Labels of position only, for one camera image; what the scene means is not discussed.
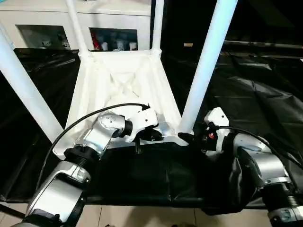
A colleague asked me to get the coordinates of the white plastic table top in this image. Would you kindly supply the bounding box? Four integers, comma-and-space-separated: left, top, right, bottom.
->
51, 47, 191, 161

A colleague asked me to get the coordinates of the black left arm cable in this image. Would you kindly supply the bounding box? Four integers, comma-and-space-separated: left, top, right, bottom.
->
35, 103, 152, 191

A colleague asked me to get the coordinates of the black metal stand leg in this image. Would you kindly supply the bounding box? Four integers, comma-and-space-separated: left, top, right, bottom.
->
0, 203, 25, 220

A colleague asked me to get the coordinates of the black metal bar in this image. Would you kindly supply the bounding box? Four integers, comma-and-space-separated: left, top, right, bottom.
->
223, 40, 303, 52

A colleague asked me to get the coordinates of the white plastic table leg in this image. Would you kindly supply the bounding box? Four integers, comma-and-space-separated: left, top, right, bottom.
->
0, 23, 65, 145
150, 0, 165, 54
65, 0, 92, 58
178, 0, 239, 136

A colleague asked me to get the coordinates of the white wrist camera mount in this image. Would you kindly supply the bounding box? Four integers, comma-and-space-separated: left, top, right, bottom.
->
125, 106, 159, 145
203, 106, 231, 155

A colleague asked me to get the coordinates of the black mat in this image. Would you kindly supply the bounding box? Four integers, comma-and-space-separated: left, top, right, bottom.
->
0, 44, 303, 214

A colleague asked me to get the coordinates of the white cabinet with glass doors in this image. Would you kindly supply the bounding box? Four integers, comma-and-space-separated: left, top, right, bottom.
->
0, 0, 153, 52

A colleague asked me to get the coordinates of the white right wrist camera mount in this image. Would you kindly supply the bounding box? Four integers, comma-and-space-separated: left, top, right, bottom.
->
203, 106, 231, 155

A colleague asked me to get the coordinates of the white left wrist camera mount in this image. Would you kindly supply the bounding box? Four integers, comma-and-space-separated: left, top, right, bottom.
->
125, 106, 159, 145

